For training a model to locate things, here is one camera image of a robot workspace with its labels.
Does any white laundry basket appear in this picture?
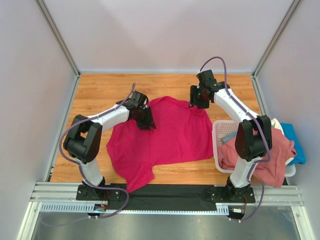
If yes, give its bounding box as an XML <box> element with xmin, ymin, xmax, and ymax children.
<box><xmin>211</xmin><ymin>119</ymin><xmax>297</xmax><ymax>178</ymax></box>

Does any magenta t shirt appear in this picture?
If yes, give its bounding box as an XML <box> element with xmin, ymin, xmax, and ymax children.
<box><xmin>106</xmin><ymin>96</ymin><xmax>213</xmax><ymax>193</ymax></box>

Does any black base mat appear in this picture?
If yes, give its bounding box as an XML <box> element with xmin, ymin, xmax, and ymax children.
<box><xmin>104</xmin><ymin>183</ymin><xmax>232</xmax><ymax>213</ymax></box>

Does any white slotted cable duct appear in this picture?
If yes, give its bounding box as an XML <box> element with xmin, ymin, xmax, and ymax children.
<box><xmin>39</xmin><ymin>202</ymin><xmax>229</xmax><ymax>216</ymax></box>

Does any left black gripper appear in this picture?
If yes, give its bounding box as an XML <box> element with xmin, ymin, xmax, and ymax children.
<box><xmin>133</xmin><ymin>106</ymin><xmax>156</xmax><ymax>132</ymax></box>

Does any cream white t shirt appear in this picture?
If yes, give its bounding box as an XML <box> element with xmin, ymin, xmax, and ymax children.
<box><xmin>270</xmin><ymin>118</ymin><xmax>285</xmax><ymax>135</ymax></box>

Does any dusty pink t shirt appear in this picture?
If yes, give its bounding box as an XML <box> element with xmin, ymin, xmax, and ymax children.
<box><xmin>217</xmin><ymin>128</ymin><xmax>297</xmax><ymax>188</ymax></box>

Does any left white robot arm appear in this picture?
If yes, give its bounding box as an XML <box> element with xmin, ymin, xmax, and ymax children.
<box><xmin>59</xmin><ymin>90</ymin><xmax>156</xmax><ymax>201</ymax></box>

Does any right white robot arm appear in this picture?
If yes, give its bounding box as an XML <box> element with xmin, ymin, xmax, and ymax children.
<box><xmin>189</xmin><ymin>70</ymin><xmax>272</xmax><ymax>203</ymax></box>

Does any aluminium frame rail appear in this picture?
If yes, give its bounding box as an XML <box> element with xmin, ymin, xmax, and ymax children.
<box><xmin>29</xmin><ymin>182</ymin><xmax>304</xmax><ymax>207</ymax></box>

